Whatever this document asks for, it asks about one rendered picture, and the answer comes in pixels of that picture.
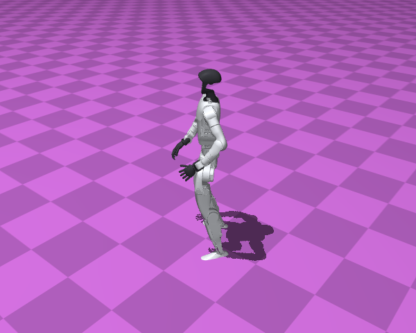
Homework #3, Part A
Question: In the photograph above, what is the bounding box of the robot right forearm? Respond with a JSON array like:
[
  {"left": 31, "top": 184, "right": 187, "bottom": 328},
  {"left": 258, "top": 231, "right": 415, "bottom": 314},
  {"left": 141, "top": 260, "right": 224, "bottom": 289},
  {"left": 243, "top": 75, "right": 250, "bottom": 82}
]
[{"left": 184, "top": 118, "right": 198, "bottom": 144}]

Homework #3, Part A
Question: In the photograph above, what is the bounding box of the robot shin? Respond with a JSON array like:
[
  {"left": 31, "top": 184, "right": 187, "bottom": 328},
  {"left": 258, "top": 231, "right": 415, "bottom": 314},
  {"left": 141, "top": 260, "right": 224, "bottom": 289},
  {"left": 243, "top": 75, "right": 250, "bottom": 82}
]
[
  {"left": 203, "top": 212, "right": 223, "bottom": 255},
  {"left": 209, "top": 195, "right": 224, "bottom": 227}
]

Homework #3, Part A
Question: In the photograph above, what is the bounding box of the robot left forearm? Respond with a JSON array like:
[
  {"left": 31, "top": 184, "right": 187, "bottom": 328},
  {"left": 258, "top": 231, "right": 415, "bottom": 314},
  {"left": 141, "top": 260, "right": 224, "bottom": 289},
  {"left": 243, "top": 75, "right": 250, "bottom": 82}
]
[{"left": 195, "top": 141, "right": 223, "bottom": 170}]

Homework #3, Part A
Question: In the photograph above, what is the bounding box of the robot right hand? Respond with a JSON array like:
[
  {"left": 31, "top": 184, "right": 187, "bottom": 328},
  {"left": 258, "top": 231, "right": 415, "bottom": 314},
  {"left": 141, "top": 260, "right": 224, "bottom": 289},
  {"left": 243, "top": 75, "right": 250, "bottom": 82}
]
[{"left": 172, "top": 138, "right": 191, "bottom": 159}]

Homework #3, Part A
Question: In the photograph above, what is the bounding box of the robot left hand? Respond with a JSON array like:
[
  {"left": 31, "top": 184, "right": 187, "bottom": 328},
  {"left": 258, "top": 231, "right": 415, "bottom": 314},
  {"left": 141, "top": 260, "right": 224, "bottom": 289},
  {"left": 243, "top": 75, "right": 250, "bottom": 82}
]
[{"left": 179, "top": 160, "right": 204, "bottom": 181}]

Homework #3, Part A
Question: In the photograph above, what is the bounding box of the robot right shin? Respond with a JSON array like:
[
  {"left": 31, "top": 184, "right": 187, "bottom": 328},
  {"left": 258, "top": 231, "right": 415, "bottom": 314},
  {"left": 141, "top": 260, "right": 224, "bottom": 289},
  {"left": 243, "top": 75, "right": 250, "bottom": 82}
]
[{"left": 209, "top": 195, "right": 224, "bottom": 227}]

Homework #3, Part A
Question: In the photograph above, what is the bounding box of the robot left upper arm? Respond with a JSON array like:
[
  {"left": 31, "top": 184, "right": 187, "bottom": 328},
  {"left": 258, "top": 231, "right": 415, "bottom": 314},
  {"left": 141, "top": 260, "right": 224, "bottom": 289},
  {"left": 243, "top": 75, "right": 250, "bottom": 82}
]
[{"left": 203, "top": 106, "right": 227, "bottom": 151}]

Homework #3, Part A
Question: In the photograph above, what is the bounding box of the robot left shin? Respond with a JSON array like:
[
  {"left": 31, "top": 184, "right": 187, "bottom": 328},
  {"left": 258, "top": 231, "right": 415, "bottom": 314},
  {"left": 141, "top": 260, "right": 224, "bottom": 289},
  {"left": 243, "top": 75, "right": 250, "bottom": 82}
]
[{"left": 203, "top": 212, "right": 223, "bottom": 255}]

